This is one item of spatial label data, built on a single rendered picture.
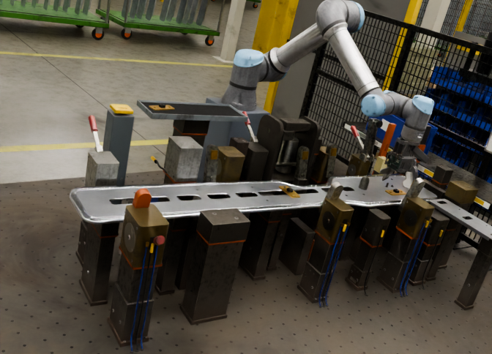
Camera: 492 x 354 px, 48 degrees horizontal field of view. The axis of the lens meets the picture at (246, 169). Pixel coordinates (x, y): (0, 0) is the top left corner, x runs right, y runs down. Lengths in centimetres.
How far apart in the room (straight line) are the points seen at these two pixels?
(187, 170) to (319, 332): 64
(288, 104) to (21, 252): 351
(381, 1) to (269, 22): 544
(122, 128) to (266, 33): 801
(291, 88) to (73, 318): 369
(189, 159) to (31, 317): 63
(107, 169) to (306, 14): 349
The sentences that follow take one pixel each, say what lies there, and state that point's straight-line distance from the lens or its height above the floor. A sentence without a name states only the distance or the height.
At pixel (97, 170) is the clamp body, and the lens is 163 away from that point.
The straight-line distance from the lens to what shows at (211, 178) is 179.
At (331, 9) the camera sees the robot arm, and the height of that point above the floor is 158.
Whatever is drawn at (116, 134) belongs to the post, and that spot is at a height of 108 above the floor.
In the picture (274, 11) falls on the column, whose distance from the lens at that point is 962.
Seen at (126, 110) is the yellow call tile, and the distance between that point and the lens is 180.
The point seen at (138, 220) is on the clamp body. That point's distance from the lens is 135.
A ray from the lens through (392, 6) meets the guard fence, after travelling 432.
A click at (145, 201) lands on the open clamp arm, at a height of 108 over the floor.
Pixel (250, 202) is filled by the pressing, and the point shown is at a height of 100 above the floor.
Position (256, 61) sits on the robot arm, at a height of 130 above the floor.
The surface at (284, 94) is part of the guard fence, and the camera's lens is 502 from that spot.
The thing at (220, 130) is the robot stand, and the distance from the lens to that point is 228.
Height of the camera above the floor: 170
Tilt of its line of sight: 21 degrees down
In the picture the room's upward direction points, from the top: 13 degrees clockwise
